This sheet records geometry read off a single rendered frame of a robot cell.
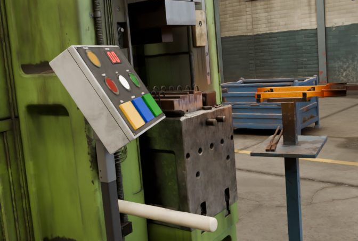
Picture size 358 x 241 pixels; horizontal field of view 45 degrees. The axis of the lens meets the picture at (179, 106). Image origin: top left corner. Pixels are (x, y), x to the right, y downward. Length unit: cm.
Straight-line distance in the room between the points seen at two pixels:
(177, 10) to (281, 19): 849
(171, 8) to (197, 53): 43
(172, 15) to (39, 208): 97
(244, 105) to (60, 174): 416
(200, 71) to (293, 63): 801
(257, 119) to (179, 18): 405
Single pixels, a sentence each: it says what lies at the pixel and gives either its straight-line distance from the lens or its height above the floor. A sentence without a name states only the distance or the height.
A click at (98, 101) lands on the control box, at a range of 108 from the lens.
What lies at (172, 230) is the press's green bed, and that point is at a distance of 179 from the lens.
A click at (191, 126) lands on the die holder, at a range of 166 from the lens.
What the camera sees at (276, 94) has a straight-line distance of 204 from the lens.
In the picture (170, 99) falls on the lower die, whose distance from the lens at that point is 171.
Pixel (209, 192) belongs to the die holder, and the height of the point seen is 58.
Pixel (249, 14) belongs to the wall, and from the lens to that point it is 1056.
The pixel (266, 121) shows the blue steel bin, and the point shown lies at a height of 20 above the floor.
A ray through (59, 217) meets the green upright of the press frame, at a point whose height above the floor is 52.
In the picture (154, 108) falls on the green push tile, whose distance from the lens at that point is 130.
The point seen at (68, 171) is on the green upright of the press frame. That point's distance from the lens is 178.
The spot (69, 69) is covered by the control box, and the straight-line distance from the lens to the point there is 110.
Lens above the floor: 116
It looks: 7 degrees down
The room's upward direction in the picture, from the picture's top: 5 degrees counter-clockwise
